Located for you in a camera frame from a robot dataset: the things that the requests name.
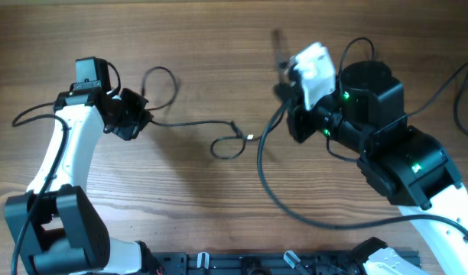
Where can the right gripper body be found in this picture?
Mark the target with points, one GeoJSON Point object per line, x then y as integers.
{"type": "Point", "coordinates": [307, 122]}

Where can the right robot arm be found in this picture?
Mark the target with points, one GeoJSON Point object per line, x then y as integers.
{"type": "Point", "coordinates": [411, 169]}

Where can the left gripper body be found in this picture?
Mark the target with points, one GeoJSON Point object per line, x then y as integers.
{"type": "Point", "coordinates": [129, 114]}

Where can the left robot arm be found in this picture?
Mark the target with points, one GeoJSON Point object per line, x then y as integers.
{"type": "Point", "coordinates": [54, 225]}

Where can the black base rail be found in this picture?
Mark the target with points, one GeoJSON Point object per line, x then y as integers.
{"type": "Point", "coordinates": [317, 263]}

